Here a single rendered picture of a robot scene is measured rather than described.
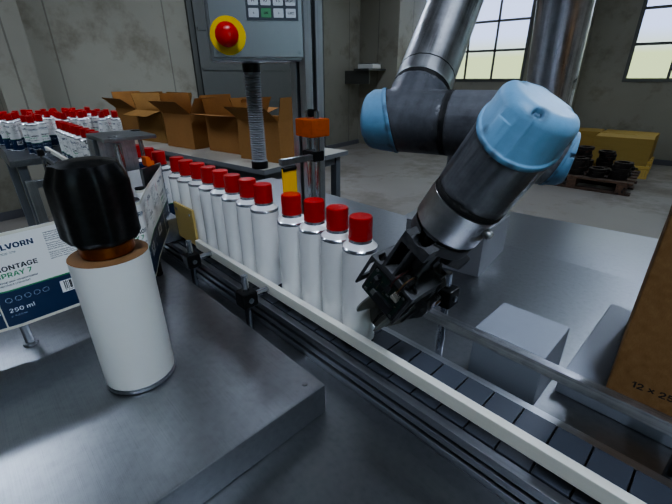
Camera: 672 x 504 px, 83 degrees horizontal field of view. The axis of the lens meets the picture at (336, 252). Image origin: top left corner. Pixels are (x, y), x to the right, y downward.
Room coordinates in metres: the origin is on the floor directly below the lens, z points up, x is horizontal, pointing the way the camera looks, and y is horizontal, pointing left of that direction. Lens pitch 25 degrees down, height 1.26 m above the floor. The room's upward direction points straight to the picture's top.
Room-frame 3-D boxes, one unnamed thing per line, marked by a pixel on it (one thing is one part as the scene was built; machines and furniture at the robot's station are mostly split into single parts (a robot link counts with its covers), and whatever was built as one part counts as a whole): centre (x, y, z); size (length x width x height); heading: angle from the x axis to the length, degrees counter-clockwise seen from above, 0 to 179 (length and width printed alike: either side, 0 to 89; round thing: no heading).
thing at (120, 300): (0.42, 0.28, 1.03); 0.09 x 0.09 x 0.30
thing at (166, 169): (1.03, 0.47, 0.98); 0.05 x 0.05 x 0.20
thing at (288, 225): (0.61, 0.07, 0.98); 0.05 x 0.05 x 0.20
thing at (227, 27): (0.74, 0.18, 1.32); 0.04 x 0.03 x 0.04; 99
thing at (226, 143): (2.85, 0.69, 0.96); 0.53 x 0.45 x 0.37; 143
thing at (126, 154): (0.91, 0.49, 1.01); 0.14 x 0.13 x 0.26; 44
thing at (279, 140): (2.58, 0.41, 0.97); 0.51 x 0.42 x 0.37; 147
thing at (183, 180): (0.90, 0.35, 0.98); 0.05 x 0.05 x 0.20
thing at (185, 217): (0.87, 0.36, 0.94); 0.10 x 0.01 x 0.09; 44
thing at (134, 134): (0.91, 0.49, 1.14); 0.14 x 0.11 x 0.01; 44
